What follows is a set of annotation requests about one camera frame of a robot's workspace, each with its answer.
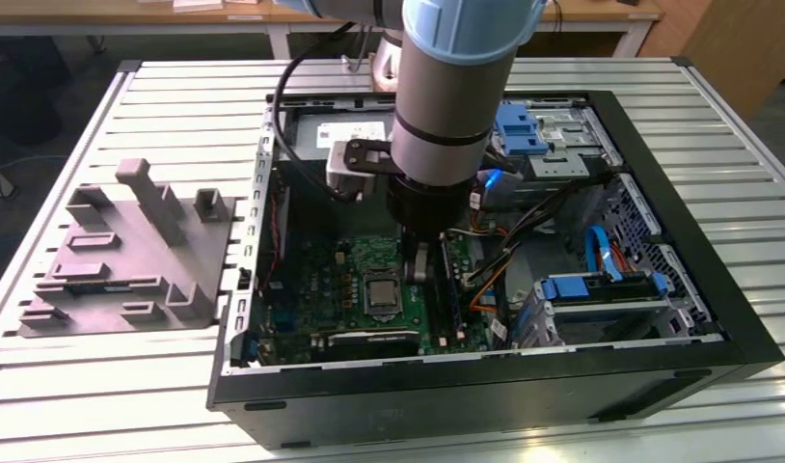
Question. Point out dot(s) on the RAM stick with blue label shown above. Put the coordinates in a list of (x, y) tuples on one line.
[(87, 289)]

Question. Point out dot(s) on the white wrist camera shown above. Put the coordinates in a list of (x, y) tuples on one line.
[(503, 181)]

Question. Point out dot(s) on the blue plastic drive latch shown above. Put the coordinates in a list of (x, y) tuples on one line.
[(521, 130)]

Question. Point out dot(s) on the grey parts rack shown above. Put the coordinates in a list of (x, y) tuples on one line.
[(142, 270)]

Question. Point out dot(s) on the wooden cabinet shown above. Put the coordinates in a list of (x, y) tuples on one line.
[(740, 53)]

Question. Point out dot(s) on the hard disk in blue carrier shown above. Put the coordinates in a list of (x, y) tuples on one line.
[(567, 288)]

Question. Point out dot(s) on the black RAM slot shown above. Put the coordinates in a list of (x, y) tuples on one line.
[(453, 289), (438, 299), (446, 289), (432, 313)]

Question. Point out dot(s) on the blue board connector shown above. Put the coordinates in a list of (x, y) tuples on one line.
[(286, 322)]

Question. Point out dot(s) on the blue video port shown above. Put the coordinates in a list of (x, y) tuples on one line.
[(253, 351)]

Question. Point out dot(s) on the white camera bracket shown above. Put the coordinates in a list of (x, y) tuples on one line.
[(341, 166)]

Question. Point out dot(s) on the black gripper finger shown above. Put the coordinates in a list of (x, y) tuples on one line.
[(418, 263)]

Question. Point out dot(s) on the small white box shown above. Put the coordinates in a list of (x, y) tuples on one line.
[(204, 6)]

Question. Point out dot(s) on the black office chair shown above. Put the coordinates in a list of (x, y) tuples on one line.
[(19, 87)]

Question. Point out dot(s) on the green motherboard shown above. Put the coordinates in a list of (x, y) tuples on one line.
[(329, 299)]

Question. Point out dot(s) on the black PC case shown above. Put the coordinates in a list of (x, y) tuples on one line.
[(432, 400)]

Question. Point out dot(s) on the grey power supply unit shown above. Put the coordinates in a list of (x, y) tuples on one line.
[(302, 140)]

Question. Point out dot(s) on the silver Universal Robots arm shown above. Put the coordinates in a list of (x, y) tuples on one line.
[(444, 96)]

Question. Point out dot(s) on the metal disk bay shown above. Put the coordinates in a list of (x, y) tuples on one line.
[(679, 313)]

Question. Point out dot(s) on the metal drive cage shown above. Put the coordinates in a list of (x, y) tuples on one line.
[(560, 166)]

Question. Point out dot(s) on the black graphics card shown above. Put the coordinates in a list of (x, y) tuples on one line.
[(373, 343)]

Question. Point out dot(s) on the CPU socket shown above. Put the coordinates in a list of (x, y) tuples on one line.
[(384, 319)]

